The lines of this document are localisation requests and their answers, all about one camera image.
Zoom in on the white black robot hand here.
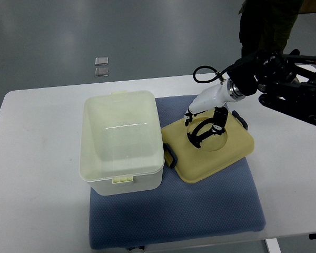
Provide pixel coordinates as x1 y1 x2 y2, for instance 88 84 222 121
184 79 245 142

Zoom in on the yellow box lid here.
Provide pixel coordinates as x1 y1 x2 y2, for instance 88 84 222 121
162 109 254 183

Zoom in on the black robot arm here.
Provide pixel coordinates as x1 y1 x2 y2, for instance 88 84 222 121
185 50 316 126

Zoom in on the white storage box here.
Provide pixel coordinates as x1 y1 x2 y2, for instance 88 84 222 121
80 91 164 196

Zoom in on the person in dark clothes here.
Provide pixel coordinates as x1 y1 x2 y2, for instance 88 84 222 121
239 0 303 57

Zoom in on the lower metal floor plate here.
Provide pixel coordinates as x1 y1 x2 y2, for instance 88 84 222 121
95 67 109 77

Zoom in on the metal floor plate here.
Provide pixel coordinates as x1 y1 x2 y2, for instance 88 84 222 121
95 56 108 66
95 67 109 77

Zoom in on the blue cushion mat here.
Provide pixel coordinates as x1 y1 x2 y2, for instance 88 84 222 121
90 95 266 250

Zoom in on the upper metal floor plate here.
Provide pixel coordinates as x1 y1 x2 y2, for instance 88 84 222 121
95 56 108 66

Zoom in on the white table leg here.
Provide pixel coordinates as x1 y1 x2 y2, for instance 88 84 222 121
265 238 281 253

